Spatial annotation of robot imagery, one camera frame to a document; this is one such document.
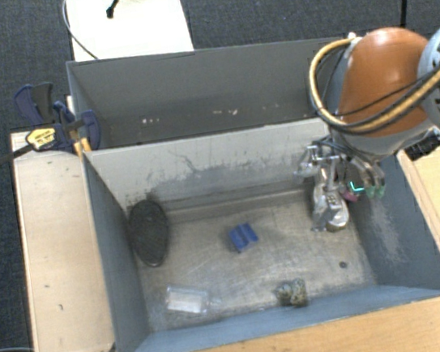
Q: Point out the black cylinder on white bracket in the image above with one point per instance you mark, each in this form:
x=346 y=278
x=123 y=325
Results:
x=428 y=146

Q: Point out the pale wood board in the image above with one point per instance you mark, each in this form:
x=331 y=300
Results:
x=59 y=252

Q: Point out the blue ribbed block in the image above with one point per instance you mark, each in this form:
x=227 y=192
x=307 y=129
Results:
x=243 y=236

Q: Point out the grey metal bin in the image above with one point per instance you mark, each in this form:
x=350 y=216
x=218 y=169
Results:
x=219 y=171

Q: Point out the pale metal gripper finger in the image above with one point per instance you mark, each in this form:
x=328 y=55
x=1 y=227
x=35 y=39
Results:
x=318 y=207
x=337 y=215

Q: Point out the black oval object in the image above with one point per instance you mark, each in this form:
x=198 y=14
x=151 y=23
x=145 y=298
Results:
x=149 y=233

